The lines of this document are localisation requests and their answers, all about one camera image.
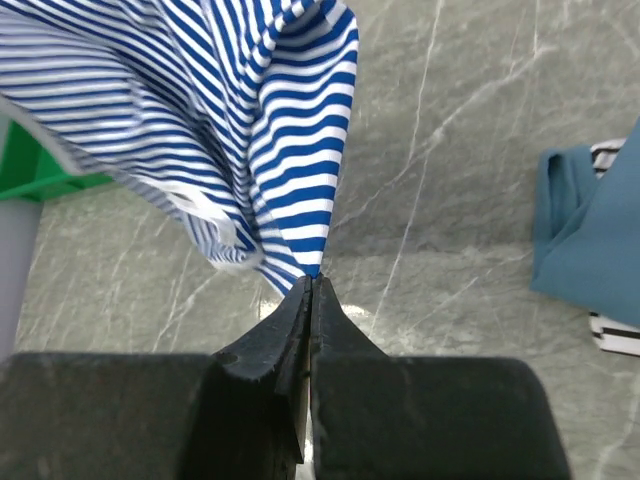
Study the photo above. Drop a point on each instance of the green plastic bin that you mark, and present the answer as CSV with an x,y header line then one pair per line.
x,y
29,172

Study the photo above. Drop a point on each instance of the teal tank top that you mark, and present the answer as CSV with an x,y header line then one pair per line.
x,y
586,230

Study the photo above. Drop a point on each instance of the navy white striped tank top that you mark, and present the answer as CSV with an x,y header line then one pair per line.
x,y
229,116

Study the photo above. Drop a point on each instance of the black white striped tank top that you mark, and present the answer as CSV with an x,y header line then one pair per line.
x,y
609,335

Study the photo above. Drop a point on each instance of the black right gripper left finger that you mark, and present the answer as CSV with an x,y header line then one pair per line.
x,y
239,413

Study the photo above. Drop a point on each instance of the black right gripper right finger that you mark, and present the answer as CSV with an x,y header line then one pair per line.
x,y
377,416

